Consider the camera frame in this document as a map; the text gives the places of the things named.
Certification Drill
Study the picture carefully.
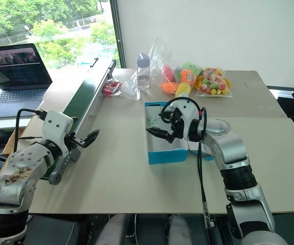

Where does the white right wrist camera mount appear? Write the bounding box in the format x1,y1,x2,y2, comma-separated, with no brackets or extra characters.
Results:
173,97,202,141

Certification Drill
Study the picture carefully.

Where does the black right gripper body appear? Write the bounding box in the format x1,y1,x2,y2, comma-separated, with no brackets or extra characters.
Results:
169,108,186,140

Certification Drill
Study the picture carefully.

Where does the green plush toy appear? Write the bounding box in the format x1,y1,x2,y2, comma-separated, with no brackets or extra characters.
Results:
182,61,204,77

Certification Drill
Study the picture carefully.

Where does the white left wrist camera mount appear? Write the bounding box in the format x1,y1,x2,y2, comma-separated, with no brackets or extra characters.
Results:
41,110,75,159

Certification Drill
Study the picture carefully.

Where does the red plush toy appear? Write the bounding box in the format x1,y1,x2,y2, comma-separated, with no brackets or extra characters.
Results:
161,64,176,83

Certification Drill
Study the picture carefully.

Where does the orange plush with face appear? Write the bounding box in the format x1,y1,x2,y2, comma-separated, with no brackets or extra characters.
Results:
180,69,198,87

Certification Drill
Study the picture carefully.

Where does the grey rounded shape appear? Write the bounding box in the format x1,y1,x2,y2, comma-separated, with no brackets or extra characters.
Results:
94,213,135,245

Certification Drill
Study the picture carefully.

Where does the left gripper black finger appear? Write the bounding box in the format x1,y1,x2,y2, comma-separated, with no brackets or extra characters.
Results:
85,129,101,141
84,134,99,149

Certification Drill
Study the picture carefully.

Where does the blue box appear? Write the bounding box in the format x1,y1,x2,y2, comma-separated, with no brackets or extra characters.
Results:
144,102,214,165

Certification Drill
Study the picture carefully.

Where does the dark grey laptop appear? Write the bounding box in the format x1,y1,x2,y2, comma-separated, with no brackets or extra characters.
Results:
0,43,54,120

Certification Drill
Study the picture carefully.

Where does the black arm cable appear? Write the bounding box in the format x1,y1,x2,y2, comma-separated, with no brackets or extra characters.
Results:
160,97,212,232
13,109,47,154

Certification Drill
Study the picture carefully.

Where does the green conveyor belt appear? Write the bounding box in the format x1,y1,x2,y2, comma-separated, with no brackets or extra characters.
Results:
40,58,117,185

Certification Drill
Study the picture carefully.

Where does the clear bag with red items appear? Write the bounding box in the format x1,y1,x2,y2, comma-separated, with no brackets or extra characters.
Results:
100,75,141,101

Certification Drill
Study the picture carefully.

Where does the clear bag of plush toys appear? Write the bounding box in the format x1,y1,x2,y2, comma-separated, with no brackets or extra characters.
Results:
148,38,207,99

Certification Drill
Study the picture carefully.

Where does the dark window frame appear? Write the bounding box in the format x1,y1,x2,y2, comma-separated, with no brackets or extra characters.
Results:
109,0,127,69

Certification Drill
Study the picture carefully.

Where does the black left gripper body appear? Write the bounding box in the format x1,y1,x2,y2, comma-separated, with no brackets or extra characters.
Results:
65,131,89,152

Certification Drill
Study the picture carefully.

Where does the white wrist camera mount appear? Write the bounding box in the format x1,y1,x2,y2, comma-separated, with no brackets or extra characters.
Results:
41,110,75,159
173,97,202,141

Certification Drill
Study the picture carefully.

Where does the bag of colourful toy fruit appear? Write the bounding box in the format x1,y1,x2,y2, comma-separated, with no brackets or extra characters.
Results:
193,66,233,98

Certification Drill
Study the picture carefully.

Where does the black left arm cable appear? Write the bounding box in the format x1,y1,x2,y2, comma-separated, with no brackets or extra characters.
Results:
13,109,47,154

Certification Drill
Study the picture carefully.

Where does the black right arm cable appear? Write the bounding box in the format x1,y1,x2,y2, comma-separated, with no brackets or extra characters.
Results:
160,97,212,232

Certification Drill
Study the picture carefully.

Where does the yellow plush toy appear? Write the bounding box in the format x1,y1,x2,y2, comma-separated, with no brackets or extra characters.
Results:
175,82,192,99

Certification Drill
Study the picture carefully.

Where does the clear bottle with grey cap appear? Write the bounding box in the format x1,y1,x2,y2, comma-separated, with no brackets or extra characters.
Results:
136,53,151,91

